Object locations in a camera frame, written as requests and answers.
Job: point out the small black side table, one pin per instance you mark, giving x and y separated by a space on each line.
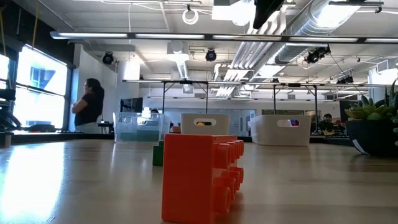
107 124

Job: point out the clear plastic bin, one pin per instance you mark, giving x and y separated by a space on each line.
124 124

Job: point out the silver ventilation duct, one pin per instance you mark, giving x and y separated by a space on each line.
306 21

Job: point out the dark plant pot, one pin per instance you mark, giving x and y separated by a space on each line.
376 138

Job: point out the black ceiling spotlight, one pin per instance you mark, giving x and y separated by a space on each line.
211 55
108 58

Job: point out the white plastic bin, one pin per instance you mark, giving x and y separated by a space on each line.
189 124
267 133

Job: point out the person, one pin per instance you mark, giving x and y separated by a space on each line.
154 111
90 105
327 117

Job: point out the green succulent plant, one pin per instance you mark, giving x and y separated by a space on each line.
370 112

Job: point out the black table frame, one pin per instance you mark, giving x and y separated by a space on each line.
315 102
186 82

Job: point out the black monitor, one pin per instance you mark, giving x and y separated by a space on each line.
132 105

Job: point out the white ceiling vent duct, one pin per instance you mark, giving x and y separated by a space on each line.
178 59

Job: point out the orange toy brick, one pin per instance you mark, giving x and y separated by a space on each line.
186 177

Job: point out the green toy brick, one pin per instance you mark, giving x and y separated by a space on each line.
147 136
158 154
127 137

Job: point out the black track light cluster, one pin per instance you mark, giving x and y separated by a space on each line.
315 55
345 80

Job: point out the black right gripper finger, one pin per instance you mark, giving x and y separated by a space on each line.
265 12

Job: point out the bright window pane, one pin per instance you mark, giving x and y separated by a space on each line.
40 102

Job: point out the yellow toy brick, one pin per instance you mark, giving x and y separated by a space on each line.
201 124

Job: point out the long ceiling light bar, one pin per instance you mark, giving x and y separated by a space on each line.
168 36

